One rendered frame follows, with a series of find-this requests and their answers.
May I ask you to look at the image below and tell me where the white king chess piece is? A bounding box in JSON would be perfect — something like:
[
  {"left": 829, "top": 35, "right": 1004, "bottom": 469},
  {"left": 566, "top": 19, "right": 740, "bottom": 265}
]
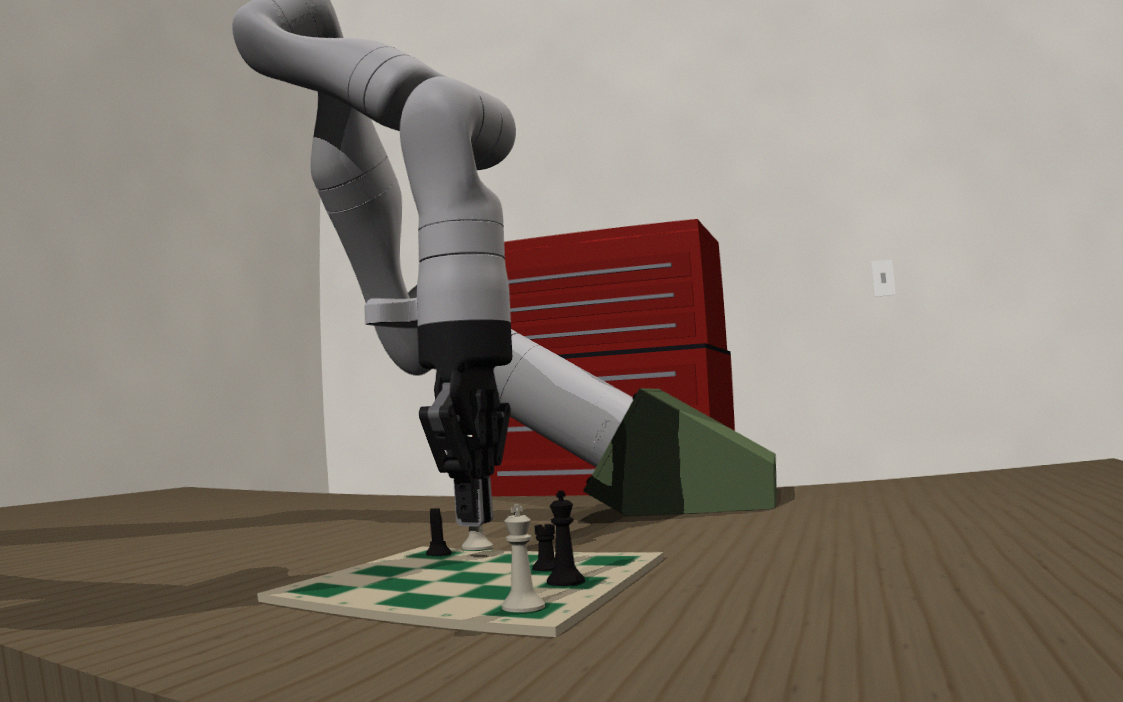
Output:
[{"left": 502, "top": 504, "right": 545, "bottom": 614}]

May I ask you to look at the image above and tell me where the white chess queen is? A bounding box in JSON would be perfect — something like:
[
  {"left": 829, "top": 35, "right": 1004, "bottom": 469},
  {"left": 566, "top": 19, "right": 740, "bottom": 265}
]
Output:
[{"left": 462, "top": 525, "right": 493, "bottom": 551}]

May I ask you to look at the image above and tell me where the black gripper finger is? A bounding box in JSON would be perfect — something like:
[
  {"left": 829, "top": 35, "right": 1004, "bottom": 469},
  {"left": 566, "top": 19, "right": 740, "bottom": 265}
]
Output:
[
  {"left": 481, "top": 389, "right": 511, "bottom": 523},
  {"left": 419, "top": 382, "right": 487, "bottom": 527}
]

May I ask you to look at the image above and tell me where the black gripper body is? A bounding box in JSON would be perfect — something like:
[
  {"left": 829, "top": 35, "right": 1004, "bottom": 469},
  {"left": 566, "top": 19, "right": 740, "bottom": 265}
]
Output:
[{"left": 418, "top": 320, "right": 513, "bottom": 435}]

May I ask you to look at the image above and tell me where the green and white chessboard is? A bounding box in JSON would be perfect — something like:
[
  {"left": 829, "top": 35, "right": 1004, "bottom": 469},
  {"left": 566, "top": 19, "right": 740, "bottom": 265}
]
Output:
[{"left": 257, "top": 547, "right": 664, "bottom": 637}]

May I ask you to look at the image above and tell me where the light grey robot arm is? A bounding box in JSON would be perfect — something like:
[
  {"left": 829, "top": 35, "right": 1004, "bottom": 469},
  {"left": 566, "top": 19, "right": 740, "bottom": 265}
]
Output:
[{"left": 232, "top": 0, "right": 633, "bottom": 467}]

